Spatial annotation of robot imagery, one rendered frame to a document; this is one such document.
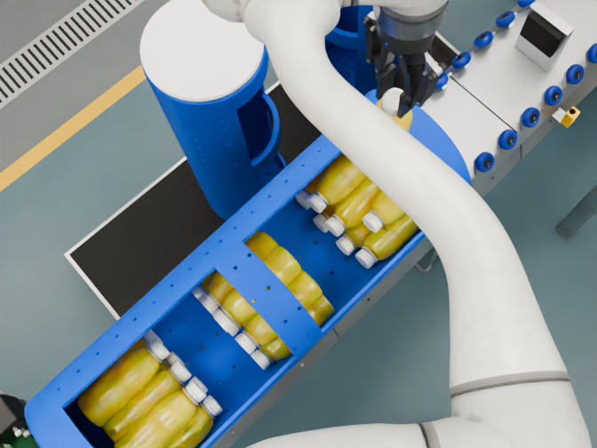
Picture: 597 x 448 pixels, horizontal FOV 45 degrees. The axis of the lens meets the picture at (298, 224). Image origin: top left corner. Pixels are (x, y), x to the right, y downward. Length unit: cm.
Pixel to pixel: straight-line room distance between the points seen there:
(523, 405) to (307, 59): 38
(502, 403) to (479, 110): 117
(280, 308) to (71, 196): 162
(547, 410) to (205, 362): 99
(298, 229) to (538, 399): 99
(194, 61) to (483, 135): 67
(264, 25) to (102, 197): 200
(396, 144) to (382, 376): 181
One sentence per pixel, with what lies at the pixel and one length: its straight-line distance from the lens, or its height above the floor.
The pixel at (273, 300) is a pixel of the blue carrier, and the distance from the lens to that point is 124.
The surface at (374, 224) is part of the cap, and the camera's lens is 139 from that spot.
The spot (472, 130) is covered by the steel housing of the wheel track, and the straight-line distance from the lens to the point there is 169.
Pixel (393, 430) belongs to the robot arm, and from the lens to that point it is 61.
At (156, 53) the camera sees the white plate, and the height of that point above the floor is 104.
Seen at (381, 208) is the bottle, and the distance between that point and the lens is 139.
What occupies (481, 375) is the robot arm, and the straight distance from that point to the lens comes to 62.
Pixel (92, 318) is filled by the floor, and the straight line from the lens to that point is 260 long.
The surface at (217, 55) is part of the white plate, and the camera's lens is 165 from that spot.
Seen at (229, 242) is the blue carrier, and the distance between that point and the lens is 128.
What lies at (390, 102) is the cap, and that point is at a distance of 114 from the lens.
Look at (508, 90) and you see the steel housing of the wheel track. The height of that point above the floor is 93.
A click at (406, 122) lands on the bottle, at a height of 138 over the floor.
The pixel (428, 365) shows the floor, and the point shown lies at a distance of 247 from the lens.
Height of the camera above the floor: 243
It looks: 72 degrees down
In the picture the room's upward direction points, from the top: 9 degrees counter-clockwise
